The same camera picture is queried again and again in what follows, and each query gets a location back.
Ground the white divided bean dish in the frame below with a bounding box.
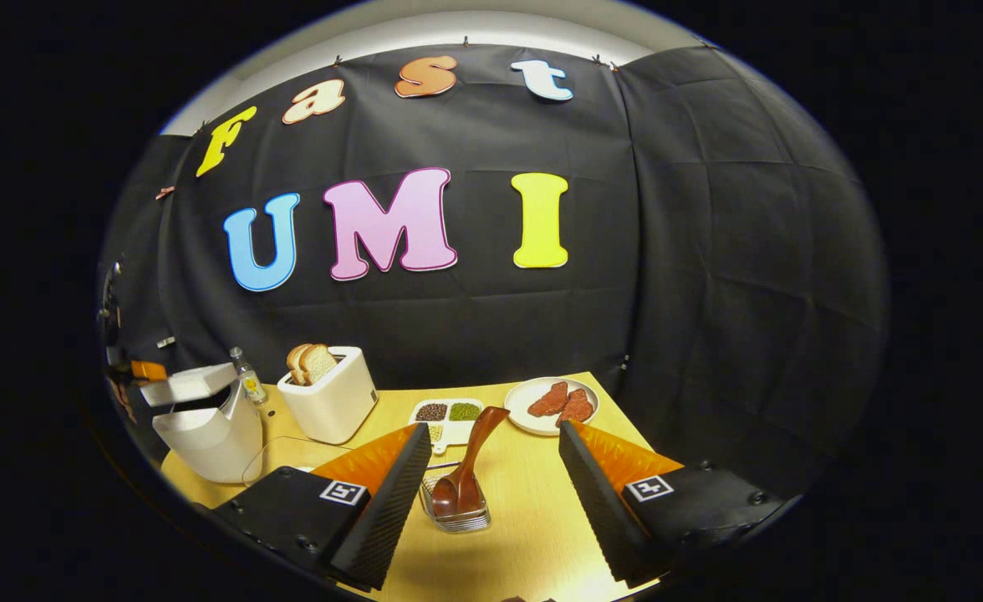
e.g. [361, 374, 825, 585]
[409, 398, 486, 455]

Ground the red meat slice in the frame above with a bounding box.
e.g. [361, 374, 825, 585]
[527, 381, 570, 417]
[555, 388, 594, 427]

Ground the white toaster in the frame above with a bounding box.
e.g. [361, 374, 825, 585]
[278, 346, 378, 445]

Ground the brown wooden spoon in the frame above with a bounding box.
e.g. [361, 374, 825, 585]
[431, 406, 511, 518]

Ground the white rice cooker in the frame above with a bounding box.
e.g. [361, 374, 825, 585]
[139, 362, 265, 484]

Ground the black backdrop cloth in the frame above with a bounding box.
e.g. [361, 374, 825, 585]
[99, 43, 889, 503]

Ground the round white plate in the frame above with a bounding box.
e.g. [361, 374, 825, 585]
[504, 376, 599, 437]

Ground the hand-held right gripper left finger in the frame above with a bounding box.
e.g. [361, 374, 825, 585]
[211, 422, 434, 591]

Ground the small clear glass bottle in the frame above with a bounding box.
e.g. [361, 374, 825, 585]
[229, 347, 268, 406]

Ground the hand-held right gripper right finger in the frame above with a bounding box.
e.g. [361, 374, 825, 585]
[558, 420, 793, 588]

